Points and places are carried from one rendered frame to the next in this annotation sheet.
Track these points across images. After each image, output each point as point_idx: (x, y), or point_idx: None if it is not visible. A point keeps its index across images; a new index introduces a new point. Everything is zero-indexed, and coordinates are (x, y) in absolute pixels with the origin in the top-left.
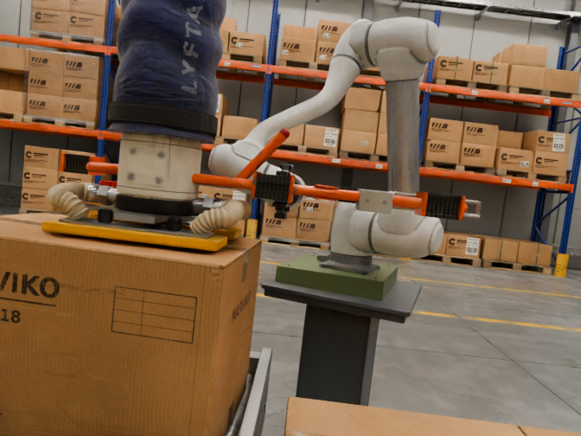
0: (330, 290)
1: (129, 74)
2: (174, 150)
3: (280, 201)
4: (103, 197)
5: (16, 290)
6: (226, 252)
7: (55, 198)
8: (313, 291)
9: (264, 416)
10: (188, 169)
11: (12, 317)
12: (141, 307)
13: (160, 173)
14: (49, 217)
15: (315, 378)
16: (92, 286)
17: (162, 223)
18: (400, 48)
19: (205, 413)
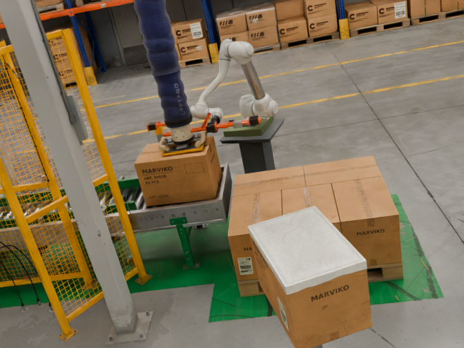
0: (244, 135)
1: (168, 115)
2: (184, 128)
3: None
4: (169, 141)
5: (163, 170)
6: (204, 148)
7: (161, 148)
8: (237, 138)
9: (231, 182)
10: (188, 130)
11: (163, 176)
12: (190, 167)
13: (183, 134)
14: (152, 146)
15: (249, 166)
16: (179, 166)
17: None
18: (239, 56)
19: (211, 184)
